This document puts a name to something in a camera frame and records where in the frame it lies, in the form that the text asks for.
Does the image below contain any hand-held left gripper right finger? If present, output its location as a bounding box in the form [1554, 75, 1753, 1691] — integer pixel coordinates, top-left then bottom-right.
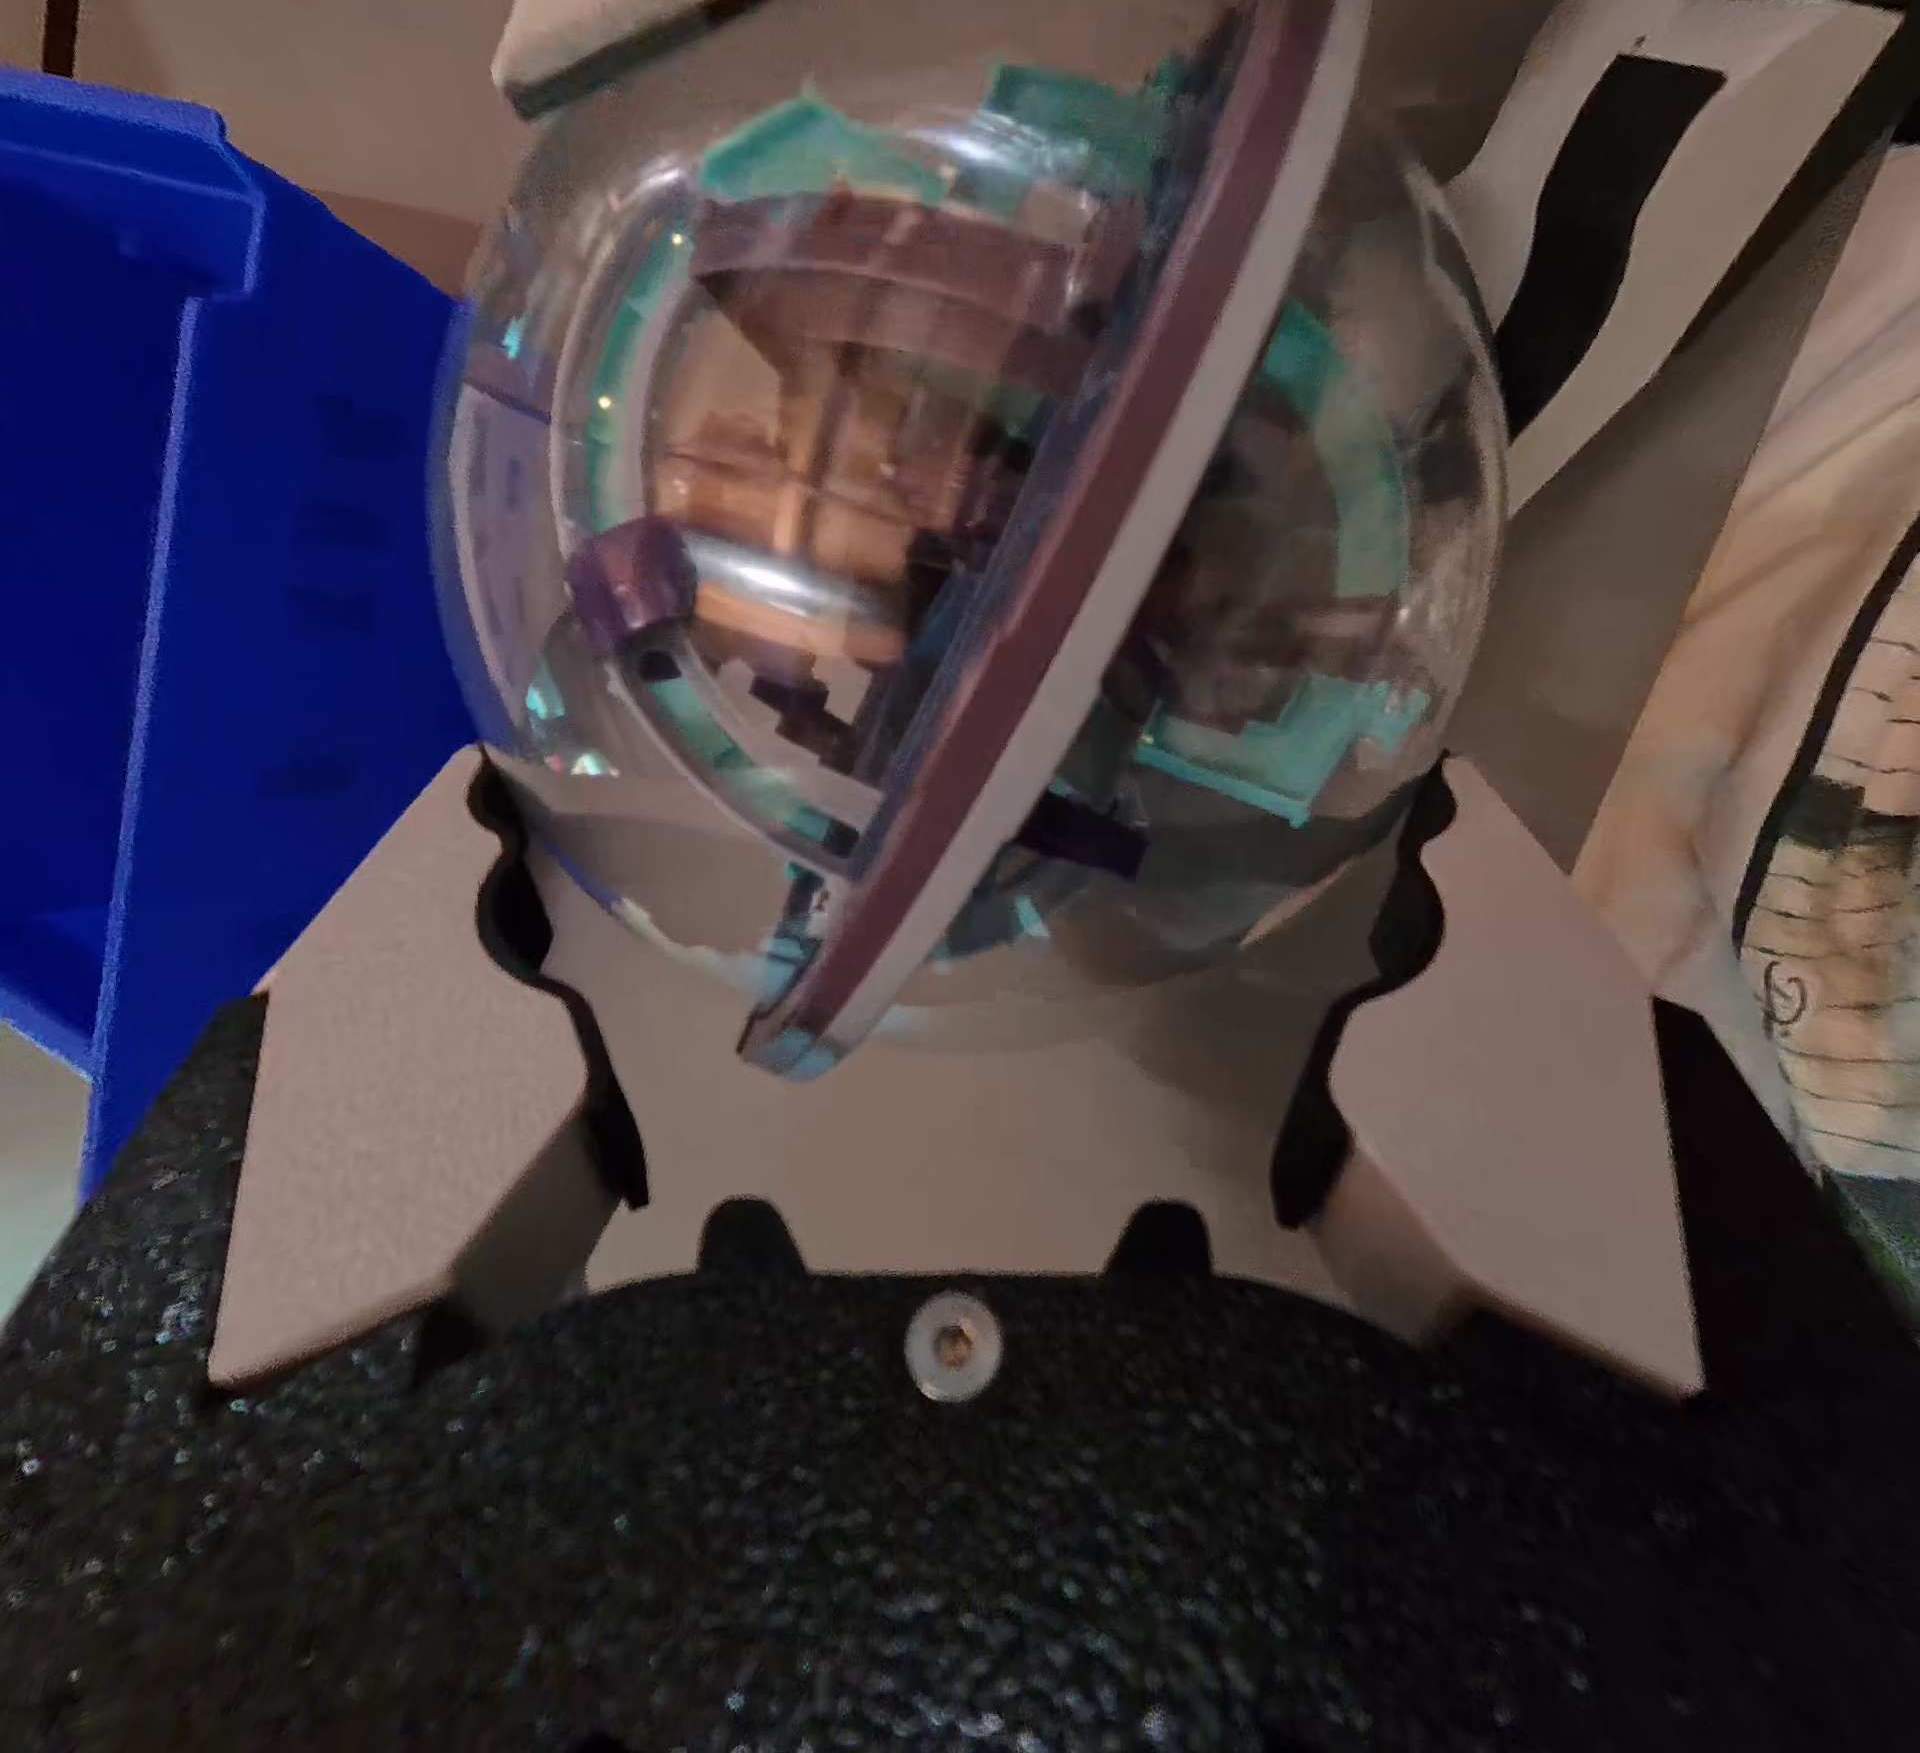
[1273, 755, 1706, 1401]

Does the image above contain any blue plastic bin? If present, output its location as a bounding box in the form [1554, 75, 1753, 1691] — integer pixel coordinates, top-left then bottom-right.
[0, 65, 487, 1202]

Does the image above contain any clear maze ball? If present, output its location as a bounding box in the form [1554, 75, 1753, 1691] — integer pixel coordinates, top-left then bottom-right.
[426, 0, 1511, 1081]

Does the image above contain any person's printed shirt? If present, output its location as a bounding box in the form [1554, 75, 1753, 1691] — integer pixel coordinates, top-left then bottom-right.
[1567, 139, 1920, 1281]

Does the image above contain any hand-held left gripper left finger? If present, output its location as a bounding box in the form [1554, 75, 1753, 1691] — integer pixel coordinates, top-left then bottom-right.
[210, 746, 652, 1385]

